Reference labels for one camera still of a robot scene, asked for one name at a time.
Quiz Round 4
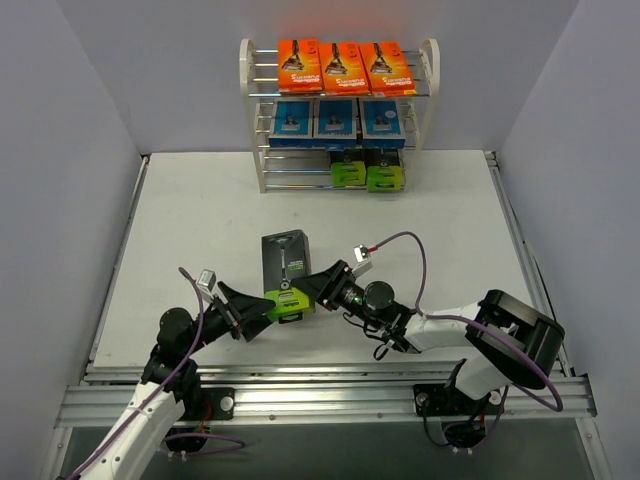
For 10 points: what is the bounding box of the black green Gillette Labs carton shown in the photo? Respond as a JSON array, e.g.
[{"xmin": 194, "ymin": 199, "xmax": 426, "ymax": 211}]
[{"xmin": 330, "ymin": 149, "xmax": 366, "ymax": 187}]

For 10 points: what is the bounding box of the Harry's blade cartridge pack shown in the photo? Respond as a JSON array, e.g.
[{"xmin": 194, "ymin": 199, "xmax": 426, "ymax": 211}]
[{"xmin": 313, "ymin": 99, "xmax": 358, "ymax": 151}]

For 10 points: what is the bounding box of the grey Harry's box blue razor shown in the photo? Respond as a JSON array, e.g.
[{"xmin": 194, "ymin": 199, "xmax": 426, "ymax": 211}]
[{"xmin": 359, "ymin": 99, "xmax": 406, "ymax": 149}]

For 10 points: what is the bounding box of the small orange Gillette razor box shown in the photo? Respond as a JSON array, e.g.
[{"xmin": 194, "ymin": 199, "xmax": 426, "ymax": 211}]
[{"xmin": 277, "ymin": 38, "xmax": 323, "ymax": 94}]

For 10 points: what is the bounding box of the orange Gillette Fusion5 razor box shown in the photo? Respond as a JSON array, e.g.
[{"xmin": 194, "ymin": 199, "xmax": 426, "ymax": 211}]
[{"xmin": 359, "ymin": 41, "xmax": 416, "ymax": 97}]

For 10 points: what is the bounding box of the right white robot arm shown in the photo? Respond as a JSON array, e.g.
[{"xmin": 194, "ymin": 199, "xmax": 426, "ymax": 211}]
[{"xmin": 292, "ymin": 261, "xmax": 565, "ymax": 413}]

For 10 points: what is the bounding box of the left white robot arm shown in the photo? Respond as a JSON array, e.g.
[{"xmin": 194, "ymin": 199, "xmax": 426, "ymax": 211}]
[{"xmin": 65, "ymin": 278, "xmax": 275, "ymax": 479}]

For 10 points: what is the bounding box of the white chrome-bar shelf rack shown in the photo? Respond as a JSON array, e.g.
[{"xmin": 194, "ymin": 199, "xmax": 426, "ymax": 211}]
[{"xmin": 239, "ymin": 38, "xmax": 441, "ymax": 193}]

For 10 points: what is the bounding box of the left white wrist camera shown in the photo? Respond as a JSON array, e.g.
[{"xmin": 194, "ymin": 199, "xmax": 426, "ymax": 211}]
[{"xmin": 196, "ymin": 269, "xmax": 217, "ymax": 297}]

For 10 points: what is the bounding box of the aluminium rail base frame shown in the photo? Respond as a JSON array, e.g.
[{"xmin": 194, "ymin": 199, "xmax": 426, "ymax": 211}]
[{"xmin": 55, "ymin": 151, "xmax": 596, "ymax": 428}]

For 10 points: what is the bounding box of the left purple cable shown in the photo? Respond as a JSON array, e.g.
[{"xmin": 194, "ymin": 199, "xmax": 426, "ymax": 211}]
[{"xmin": 69, "ymin": 267, "xmax": 246, "ymax": 480}]

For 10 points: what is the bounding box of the purple cable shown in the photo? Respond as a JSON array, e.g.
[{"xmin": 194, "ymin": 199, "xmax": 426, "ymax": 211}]
[
  {"xmin": 369, "ymin": 231, "xmax": 565, "ymax": 451},
  {"xmin": 69, "ymin": 267, "xmax": 246, "ymax": 480}
]

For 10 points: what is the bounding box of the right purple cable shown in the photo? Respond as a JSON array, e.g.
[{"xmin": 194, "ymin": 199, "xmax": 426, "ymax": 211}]
[{"xmin": 369, "ymin": 231, "xmax": 565, "ymax": 451}]

